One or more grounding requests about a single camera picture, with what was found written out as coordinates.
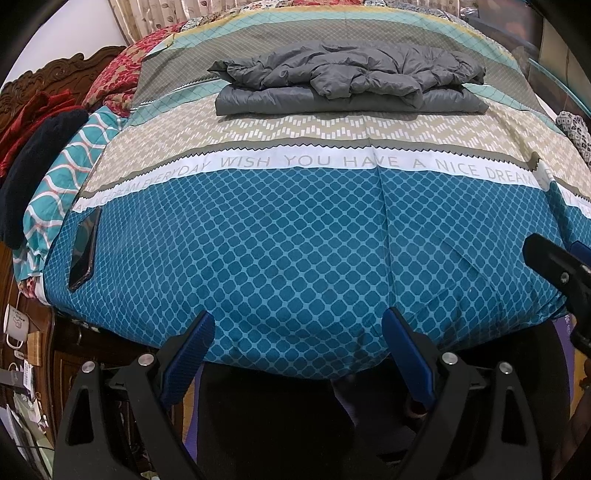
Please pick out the grey puffer jacket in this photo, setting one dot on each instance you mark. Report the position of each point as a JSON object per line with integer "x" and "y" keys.
{"x": 346, "y": 74}

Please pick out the black smartphone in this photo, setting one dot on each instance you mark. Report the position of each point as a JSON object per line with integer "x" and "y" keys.
{"x": 85, "y": 249}

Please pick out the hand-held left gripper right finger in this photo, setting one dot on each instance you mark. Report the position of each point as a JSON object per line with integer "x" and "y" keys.
{"x": 408, "y": 355}

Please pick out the person's dark trousers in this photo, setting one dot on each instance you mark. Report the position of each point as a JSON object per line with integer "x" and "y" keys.
{"x": 277, "y": 415}

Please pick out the teal wave pattern pillow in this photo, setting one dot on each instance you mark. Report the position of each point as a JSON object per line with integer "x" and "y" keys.
{"x": 60, "y": 175}

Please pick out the purple mat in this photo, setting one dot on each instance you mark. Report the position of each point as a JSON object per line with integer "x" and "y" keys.
{"x": 569, "y": 369}

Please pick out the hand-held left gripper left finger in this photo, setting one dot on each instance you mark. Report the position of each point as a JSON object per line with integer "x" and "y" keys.
{"x": 189, "y": 355}

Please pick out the dark red velvet cloth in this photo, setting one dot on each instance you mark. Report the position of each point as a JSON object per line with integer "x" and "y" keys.
{"x": 27, "y": 115}

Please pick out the carved wooden headboard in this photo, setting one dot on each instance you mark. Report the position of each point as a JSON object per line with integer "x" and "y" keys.
{"x": 60, "y": 69}

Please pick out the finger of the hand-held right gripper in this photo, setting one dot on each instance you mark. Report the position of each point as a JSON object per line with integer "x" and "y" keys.
{"x": 582, "y": 253}
{"x": 554, "y": 267}

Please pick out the wooden nightstand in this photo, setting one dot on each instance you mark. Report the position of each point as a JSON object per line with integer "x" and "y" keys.
{"x": 69, "y": 350}

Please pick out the clear teal-rimmed storage box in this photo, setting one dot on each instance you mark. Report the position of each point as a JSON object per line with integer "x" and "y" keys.
{"x": 554, "y": 64}

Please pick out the red floral blanket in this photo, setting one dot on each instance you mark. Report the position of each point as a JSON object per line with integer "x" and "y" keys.
{"x": 120, "y": 69}

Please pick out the leaf print curtain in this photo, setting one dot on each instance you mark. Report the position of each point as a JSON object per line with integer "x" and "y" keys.
{"x": 152, "y": 18}

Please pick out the white mug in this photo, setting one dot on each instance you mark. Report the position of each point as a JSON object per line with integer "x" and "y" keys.
{"x": 14, "y": 323}

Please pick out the patterned teal beige bedsheet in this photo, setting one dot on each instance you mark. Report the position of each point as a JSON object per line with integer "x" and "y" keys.
{"x": 277, "y": 254}

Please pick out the black white patterned cloth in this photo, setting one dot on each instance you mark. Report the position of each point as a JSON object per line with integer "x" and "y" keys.
{"x": 575, "y": 134}

